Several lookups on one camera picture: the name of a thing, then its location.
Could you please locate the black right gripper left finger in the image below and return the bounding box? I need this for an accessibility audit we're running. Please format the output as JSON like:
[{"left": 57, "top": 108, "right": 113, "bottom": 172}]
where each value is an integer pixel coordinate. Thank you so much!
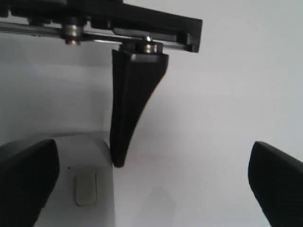
[{"left": 0, "top": 139, "right": 59, "bottom": 227}]

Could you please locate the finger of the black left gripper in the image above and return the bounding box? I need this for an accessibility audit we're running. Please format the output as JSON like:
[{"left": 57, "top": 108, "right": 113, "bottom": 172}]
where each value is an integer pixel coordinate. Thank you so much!
[{"left": 109, "top": 50, "right": 169, "bottom": 168}]

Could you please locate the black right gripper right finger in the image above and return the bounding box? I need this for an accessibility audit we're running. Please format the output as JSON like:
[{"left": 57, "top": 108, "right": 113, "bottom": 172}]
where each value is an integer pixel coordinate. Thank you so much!
[{"left": 248, "top": 141, "right": 303, "bottom": 227}]

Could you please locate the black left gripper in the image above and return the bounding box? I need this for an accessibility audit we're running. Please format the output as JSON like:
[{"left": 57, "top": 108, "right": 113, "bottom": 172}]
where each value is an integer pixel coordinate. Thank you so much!
[{"left": 0, "top": 0, "right": 203, "bottom": 52}]

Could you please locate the white five-outlet power strip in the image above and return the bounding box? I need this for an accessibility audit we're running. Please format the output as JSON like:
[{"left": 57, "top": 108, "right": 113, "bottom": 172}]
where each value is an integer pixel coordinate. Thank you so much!
[{"left": 49, "top": 131, "right": 116, "bottom": 227}]

